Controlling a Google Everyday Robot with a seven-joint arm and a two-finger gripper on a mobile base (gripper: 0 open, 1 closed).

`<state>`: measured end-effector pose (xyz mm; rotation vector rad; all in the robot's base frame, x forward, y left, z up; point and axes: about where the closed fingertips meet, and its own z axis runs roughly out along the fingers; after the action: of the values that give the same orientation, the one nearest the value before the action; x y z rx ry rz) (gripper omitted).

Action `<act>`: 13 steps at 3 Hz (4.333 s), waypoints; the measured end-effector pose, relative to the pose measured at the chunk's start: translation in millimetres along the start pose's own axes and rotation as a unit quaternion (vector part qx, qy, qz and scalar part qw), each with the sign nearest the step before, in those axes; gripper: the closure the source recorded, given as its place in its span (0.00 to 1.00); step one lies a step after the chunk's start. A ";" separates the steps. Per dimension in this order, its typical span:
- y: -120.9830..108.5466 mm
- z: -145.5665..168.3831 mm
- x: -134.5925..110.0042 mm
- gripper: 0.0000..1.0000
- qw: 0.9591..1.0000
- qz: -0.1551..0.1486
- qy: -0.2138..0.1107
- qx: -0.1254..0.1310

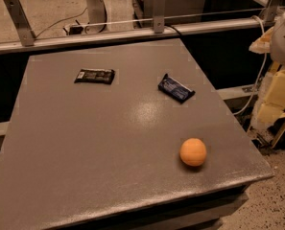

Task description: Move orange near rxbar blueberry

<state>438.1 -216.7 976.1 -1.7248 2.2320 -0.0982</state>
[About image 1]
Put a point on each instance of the metal railing bracket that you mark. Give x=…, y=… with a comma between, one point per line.
x=25, y=33
x=269, y=13
x=158, y=16

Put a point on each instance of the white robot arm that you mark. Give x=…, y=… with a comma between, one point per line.
x=277, y=53

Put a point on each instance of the dark brown snack bar wrapper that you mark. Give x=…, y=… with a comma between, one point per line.
x=105, y=76

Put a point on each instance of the left metal railing bracket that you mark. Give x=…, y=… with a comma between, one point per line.
x=25, y=33

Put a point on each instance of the grey metal railing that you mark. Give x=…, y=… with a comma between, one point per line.
x=145, y=34

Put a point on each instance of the middle metal railing bracket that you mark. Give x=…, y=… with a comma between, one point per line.
x=158, y=16

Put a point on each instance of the right metal railing bracket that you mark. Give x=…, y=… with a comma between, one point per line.
x=269, y=13

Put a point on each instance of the blue rxbar blueberry wrapper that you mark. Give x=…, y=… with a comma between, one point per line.
x=175, y=89

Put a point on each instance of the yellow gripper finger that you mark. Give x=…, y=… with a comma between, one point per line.
x=273, y=104
x=262, y=44

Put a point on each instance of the yellow wooden frame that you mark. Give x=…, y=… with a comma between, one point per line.
x=278, y=130

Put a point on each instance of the orange fruit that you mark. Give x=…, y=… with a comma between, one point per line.
x=193, y=152

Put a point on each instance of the grey cabinet in background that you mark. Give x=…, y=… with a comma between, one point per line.
x=176, y=11

